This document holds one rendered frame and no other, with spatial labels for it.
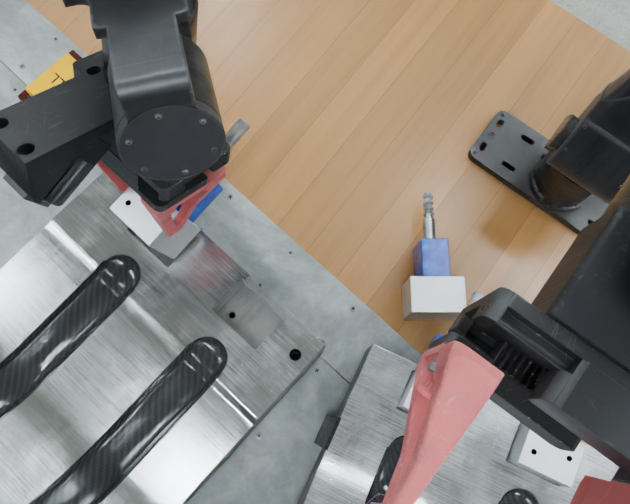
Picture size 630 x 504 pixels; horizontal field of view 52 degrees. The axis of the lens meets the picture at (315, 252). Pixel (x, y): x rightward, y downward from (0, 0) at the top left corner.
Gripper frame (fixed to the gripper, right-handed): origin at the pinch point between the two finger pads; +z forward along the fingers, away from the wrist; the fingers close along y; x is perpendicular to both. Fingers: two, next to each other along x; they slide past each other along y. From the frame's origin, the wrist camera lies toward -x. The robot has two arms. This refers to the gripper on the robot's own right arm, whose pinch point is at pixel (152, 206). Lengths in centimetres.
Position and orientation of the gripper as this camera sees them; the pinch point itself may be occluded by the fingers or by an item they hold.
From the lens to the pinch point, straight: 54.6
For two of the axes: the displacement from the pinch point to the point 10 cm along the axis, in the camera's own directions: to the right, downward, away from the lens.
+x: 6.6, -5.3, 5.3
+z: -1.9, 5.7, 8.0
